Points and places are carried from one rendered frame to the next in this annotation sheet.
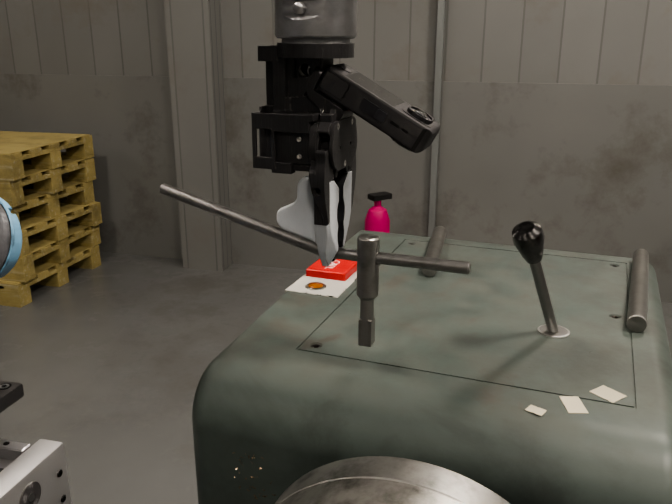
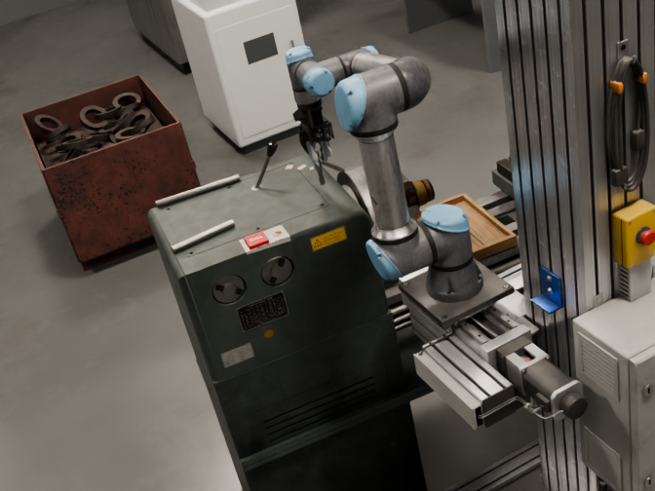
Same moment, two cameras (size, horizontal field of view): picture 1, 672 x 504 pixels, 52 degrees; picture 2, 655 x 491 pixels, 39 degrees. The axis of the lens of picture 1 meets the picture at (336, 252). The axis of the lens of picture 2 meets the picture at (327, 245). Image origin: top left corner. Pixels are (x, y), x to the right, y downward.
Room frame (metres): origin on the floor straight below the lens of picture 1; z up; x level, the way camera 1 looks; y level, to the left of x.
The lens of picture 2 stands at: (2.09, 1.97, 2.59)
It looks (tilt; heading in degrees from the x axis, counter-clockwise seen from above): 32 degrees down; 235
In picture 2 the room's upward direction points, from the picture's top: 13 degrees counter-clockwise
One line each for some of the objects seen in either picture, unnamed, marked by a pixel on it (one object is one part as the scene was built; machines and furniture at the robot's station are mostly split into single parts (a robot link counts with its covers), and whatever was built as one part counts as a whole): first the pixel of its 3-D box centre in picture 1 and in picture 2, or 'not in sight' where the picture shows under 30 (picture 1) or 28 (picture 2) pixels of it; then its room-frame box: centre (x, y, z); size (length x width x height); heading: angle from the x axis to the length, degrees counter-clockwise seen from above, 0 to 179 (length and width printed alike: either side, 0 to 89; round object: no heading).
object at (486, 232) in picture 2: not in sight; (451, 232); (0.20, 0.04, 0.89); 0.36 x 0.30 x 0.04; 69
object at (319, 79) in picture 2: not in sight; (321, 76); (0.68, 0.12, 1.68); 0.11 x 0.11 x 0.08; 70
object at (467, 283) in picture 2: not in sight; (452, 270); (0.70, 0.54, 1.21); 0.15 x 0.15 x 0.10
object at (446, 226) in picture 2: not in sight; (444, 233); (0.71, 0.53, 1.33); 0.13 x 0.12 x 0.14; 160
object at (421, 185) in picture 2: not in sight; (417, 193); (0.30, 0.01, 1.08); 0.09 x 0.09 x 0.09; 69
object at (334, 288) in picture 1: (329, 295); (266, 245); (0.91, 0.01, 1.23); 0.13 x 0.08 x 0.06; 159
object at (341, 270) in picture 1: (332, 271); (256, 241); (0.94, 0.00, 1.26); 0.06 x 0.06 x 0.02; 69
